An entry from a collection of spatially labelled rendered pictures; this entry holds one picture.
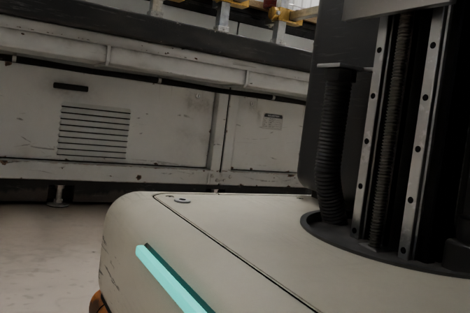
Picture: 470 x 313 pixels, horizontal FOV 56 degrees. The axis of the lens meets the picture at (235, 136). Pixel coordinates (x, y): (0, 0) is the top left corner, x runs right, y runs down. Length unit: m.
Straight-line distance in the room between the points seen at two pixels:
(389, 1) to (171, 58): 1.10
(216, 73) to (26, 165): 0.74
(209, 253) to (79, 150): 1.33
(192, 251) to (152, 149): 1.36
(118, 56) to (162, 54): 0.15
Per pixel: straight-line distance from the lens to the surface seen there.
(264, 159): 2.04
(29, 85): 1.70
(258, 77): 1.72
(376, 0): 0.59
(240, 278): 0.39
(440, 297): 0.44
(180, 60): 1.58
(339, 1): 0.78
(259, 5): 1.95
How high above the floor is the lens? 0.42
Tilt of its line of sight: 3 degrees down
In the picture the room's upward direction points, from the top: 7 degrees clockwise
